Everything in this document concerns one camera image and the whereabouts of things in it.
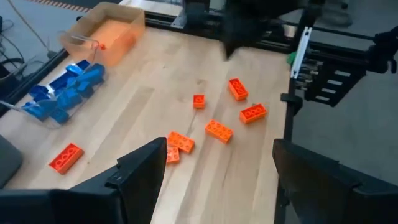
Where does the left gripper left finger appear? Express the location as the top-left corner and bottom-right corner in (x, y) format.
(0, 136), (169, 224)

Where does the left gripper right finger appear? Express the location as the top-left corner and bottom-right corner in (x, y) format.
(272, 138), (398, 224)

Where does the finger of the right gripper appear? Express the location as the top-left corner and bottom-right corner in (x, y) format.
(223, 30), (249, 60)

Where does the orange 2x2 toy brick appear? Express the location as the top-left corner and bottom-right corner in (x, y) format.
(192, 94), (206, 110)

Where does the blue 2x2 toy brick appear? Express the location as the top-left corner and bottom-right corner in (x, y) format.
(29, 84), (50, 102)
(85, 63), (106, 84)
(49, 108), (70, 124)

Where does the blue 2x4 toy brick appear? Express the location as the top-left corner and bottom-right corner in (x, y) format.
(49, 74), (75, 91)
(76, 81), (94, 98)
(57, 90), (83, 110)
(21, 101), (57, 122)
(65, 59), (91, 75)

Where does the white bar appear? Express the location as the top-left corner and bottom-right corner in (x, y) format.
(290, 26), (313, 79)

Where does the pile of toy bricks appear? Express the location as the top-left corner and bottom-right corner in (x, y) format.
(0, 9), (398, 224)

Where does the black table clamp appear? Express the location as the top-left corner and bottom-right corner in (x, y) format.
(279, 92), (304, 116)

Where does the black slotted rack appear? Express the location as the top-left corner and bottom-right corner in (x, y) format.
(306, 60), (366, 108)

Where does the orange plastic bin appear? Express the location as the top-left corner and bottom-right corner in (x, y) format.
(59, 1), (146, 68)

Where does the teal plastic bin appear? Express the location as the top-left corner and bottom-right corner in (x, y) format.
(0, 134), (24, 189)

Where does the clear plastic bin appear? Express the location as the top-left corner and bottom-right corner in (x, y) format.
(0, 30), (108, 130)

